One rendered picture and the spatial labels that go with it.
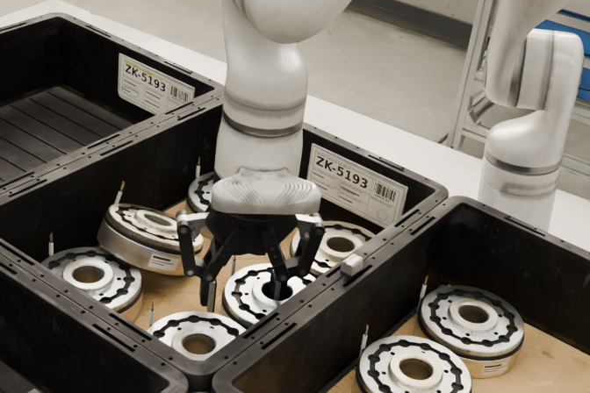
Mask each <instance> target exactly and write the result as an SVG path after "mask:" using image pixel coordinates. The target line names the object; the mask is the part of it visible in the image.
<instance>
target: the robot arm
mask: <svg viewBox="0 0 590 393"><path fill-rule="evenodd" d="M572 1H573V0H500V4H499V8H498V11H497V15H496V19H495V22H494V25H493V31H492V35H491V38H490V41H489V45H488V46H487V49H486V50H487V51H486V59H485V65H484V68H483V69H484V72H483V83H484V90H485V93H486V96H487V97H488V98H489V100H490V101H492V102H493V103H495V104H500V105H503V106H507V107H515V108H523V109H531V110H538V111H535V112H533V113H531V114H529V115H527V116H524V117H521V118H514V119H510V120H507V121H504V122H501V123H498V124H497V125H495V126H494V127H493V128H492V129H491V130H490V131H489V133H488V134H487V136H486V145H485V152H484V158H483V164H482V170H481V176H480V183H479V188H478V200H477V201H480V202H481V203H483V204H486V205H489V206H491V207H493V208H494V209H496V210H499V211H502V212H504V213H506V214H508V215H510V216H512V217H514V218H517V219H520V220H521V221H523V222H525V223H527V224H530V225H533V226H534V227H536V228H539V229H541V230H543V231H545V232H548V231H549V227H550V219H551V214H552V210H553V204H554V200H555V195H556V191H557V186H558V178H559V173H560V168H561V163H562V159H563V154H564V149H565V141H566V136H567V132H568V127H569V124H570V120H571V116H572V110H573V106H574V103H575V99H576V96H577V95H578V92H579V91H578V89H579V85H580V82H581V75H582V70H583V65H584V62H585V60H584V47H583V43H582V41H581V39H580V37H579V36H578V35H576V34H575V33H571V32H559V31H551V30H542V29H534V28H535V27H536V26H537V25H539V24H540V23H542V22H543V21H544V20H545V19H547V18H549V17H550V16H552V15H553V14H555V13H556V12H558V11H560V10H562V9H563V8H564V7H565V6H566V5H568V4H569V3H571V2H572ZM350 2H351V0H221V9H222V20H223V32H224V42H225V49H226V55H227V76H226V81H225V90H224V100H223V110H222V117H221V122H220V126H219V132H218V137H217V145H216V154H215V164H214V174H213V184H212V199H211V202H210V204H209V206H208V207H207V208H206V210H205V212H204V213H198V214H191V215H189V213H188V212H187V211H185V210H180V211H178V212H177V213H176V231H177V237H178V242H179V247H180V253H181V258H182V263H183V273H184V274H185V275H186V276H188V277H193V276H197V277H199V278H200V288H199V298H200V303H201V305H202V306H206V311H207V312H214V308H215V298H216V289H217V279H216V277H217V275H218V274H219V272H220V270H221V269H222V268H223V267H225V266H226V265H227V263H228V262H229V260H230V258H231V257H232V255H244V254H253V255H265V254H268V256H269V259H270V263H271V266H272V267H273V269H272V270H271V273H270V286H269V293H268V298H269V299H272V300H277V301H283V300H285V296H286V290H287V283H288V281H289V280H290V279H291V278H292V277H294V276H299V277H306V276H308V274H309V272H310V270H311V267H312V265H313V261H314V259H315V256H316V254H317V252H318V250H319V247H320V243H321V241H322V239H323V236H324V234H325V227H324V225H323V222H322V218H321V215H320V214H319V213H318V212H317V211H318V210H319V209H320V200H321V191H320V188H319V187H318V186H317V185H316V184H315V183H313V182H309V181H307V180H304V179H301V178H299V168H300V162H301V155H302V147H303V122H304V116H305V108H306V96H307V89H308V72H307V68H306V64H305V63H304V61H303V59H302V57H301V54H300V52H299V48H298V42H300V41H303V40H306V39H309V38H311V37H313V36H314V35H316V34H318V33H319V32H322V31H323V30H324V29H326V28H327V27H328V26H329V25H331V24H332V23H333V22H334V21H335V20H336V19H337V18H338V16H339V15H340V14H341V13H342V12H343V11H344V9H345V8H346V7H347V6H348V4H349V3H350ZM300 214H310V215H309V217H308V216H303V215H300ZM204 226H206V227H207V228H208V229H209V231H210V232H211V233H212V235H213V238H212V241H211V244H210V247H209V249H208V251H207V252H206V254H205V256H204V258H203V259H202V258H199V257H197V256H195V251H194V246H193V239H196V238H197V237H198V236H199V234H200V230H201V228H202V227H204ZM296 227H297V228H298V229H299V236H300V240H299V243H298V246H297V249H296V251H295V254H294V256H293V258H290V259H287V260H286V259H285V257H284V253H283V251H282V248H281V245H280V243H281V242H282V241H283V240H284V239H285V238H286V237H287V236H288V235H289V234H290V233H291V232H292V231H293V230H294V229H295V228H296Z"/></svg>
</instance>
